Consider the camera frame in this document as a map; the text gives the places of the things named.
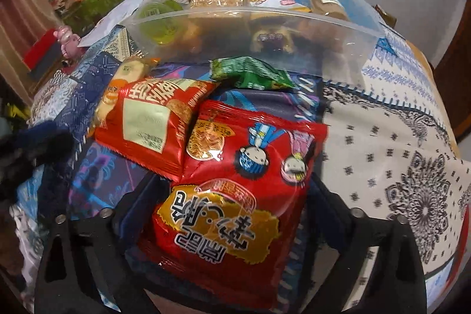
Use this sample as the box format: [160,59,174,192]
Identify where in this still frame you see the brown cardboard box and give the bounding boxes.
[374,4,397,29]

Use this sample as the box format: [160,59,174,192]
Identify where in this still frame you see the red box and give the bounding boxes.
[23,29,62,82]

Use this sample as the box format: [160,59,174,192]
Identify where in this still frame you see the red rice cracker bag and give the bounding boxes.
[94,78,219,181]

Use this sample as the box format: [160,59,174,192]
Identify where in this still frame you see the purple coconut roll snack pack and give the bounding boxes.
[250,26,296,54]

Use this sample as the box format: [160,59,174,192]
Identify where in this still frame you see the patchwork blue bed quilt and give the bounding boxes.
[11,5,470,313]

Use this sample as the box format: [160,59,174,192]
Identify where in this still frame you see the orange rice cracker pack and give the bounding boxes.
[87,51,160,137]

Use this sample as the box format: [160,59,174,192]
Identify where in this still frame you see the green storage box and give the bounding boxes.
[61,0,124,36]

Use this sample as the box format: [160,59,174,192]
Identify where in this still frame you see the pink plush toy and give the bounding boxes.
[54,26,84,60]

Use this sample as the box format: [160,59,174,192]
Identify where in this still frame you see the brown wooden door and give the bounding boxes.
[434,0,471,142]

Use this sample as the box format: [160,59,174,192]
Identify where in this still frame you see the small green snack packet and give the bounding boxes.
[210,56,295,91]

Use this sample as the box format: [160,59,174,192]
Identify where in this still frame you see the clear plastic storage box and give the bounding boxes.
[125,0,382,88]

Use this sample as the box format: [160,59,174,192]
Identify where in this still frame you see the striped window curtain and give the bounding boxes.
[1,0,59,105]

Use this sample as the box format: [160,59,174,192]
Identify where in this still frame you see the green jelly cup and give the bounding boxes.
[137,0,183,45]

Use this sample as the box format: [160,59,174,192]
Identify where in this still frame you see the red cartoon noodle snack bag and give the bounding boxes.
[138,100,327,310]

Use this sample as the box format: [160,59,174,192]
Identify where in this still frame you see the white pillow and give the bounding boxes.
[78,0,144,48]

